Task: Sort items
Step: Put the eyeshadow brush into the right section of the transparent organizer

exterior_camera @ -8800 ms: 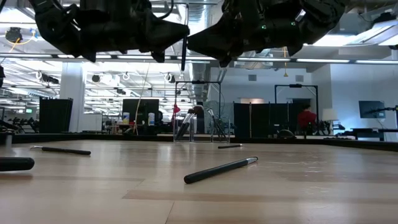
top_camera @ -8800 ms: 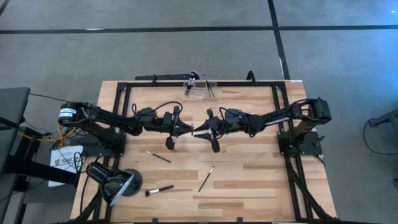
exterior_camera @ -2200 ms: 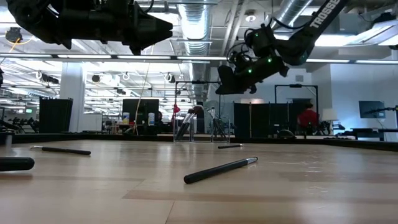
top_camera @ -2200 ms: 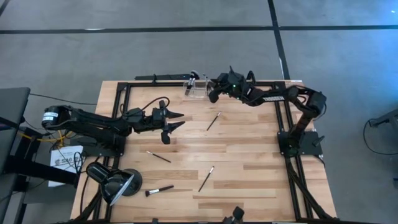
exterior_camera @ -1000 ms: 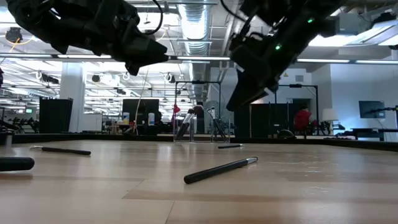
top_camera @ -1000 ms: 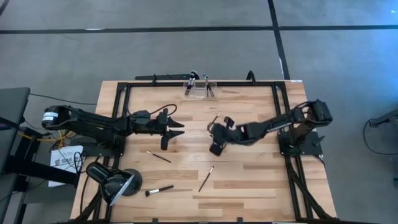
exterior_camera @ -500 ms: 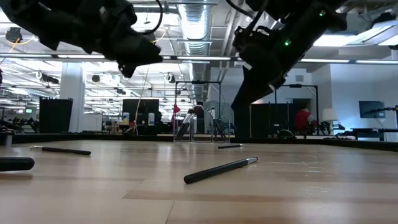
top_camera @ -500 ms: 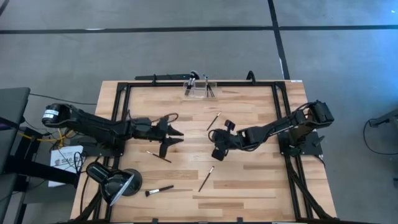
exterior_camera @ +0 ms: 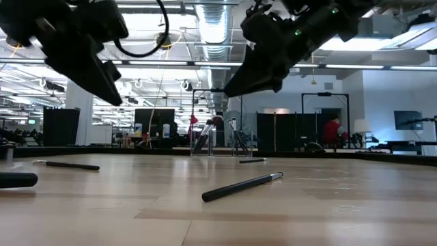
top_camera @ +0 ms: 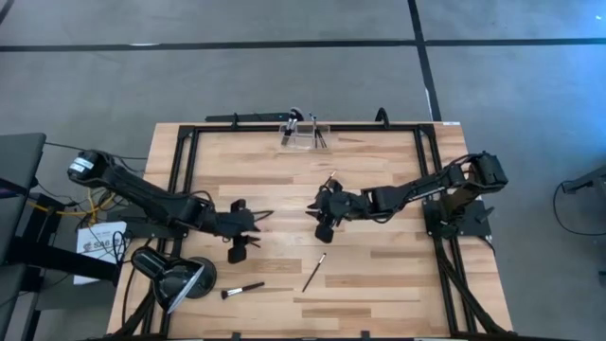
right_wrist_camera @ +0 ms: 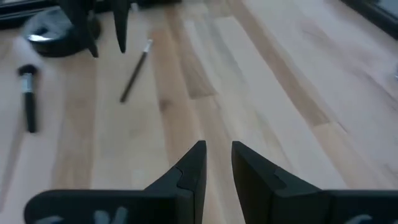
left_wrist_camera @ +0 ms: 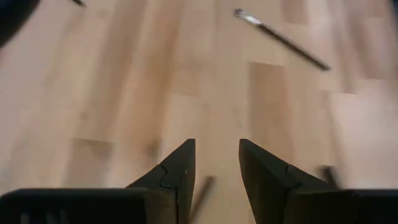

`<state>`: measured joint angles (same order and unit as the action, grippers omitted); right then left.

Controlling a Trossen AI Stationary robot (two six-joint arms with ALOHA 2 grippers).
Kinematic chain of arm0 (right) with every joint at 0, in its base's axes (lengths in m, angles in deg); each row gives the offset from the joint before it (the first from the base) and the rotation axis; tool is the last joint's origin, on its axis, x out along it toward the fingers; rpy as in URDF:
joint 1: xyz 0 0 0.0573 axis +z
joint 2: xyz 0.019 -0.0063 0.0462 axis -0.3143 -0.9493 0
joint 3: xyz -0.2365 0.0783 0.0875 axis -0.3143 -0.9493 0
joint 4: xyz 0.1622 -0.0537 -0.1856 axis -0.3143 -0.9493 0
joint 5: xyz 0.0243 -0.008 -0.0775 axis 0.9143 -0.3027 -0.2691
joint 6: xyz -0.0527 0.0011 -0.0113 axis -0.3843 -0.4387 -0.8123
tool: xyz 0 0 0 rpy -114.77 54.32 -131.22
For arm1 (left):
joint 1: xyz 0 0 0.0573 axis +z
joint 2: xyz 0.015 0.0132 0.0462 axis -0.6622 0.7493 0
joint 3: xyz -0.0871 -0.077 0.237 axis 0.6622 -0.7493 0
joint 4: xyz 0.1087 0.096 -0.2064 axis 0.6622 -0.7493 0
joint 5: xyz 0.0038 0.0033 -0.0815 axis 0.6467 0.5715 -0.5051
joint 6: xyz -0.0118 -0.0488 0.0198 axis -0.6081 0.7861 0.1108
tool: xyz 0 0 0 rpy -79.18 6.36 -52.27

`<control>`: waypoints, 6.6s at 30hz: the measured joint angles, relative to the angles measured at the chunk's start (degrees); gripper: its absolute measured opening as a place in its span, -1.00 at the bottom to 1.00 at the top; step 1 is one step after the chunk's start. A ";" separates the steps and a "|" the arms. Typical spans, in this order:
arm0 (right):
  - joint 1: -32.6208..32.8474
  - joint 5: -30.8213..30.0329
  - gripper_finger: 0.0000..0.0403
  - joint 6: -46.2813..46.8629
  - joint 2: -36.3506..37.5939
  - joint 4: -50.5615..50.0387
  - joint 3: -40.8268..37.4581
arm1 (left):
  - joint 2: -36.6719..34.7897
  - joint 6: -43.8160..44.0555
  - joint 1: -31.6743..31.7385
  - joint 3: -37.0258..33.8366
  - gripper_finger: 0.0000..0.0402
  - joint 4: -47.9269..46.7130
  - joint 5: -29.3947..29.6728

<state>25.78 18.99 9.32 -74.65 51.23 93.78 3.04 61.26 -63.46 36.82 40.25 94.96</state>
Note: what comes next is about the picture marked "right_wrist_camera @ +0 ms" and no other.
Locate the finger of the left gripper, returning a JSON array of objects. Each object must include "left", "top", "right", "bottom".
[
  {"left": 60, "top": 0, "right": 100, "bottom": 58},
  {"left": 113, "top": 0, "right": 132, "bottom": 54}
]

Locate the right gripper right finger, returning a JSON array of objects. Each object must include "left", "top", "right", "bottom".
[{"left": 231, "top": 141, "right": 398, "bottom": 224}]

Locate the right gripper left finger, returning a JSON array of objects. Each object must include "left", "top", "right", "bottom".
[{"left": 24, "top": 139, "right": 208, "bottom": 224}]

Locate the thin black makeup brush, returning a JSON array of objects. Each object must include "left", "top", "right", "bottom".
[{"left": 119, "top": 38, "right": 154, "bottom": 104}]

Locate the short black kabuki brush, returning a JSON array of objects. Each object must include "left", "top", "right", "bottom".
[{"left": 16, "top": 63, "right": 40, "bottom": 134}]

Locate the black desk lamp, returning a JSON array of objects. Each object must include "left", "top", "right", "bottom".
[{"left": 22, "top": 6, "right": 102, "bottom": 58}]

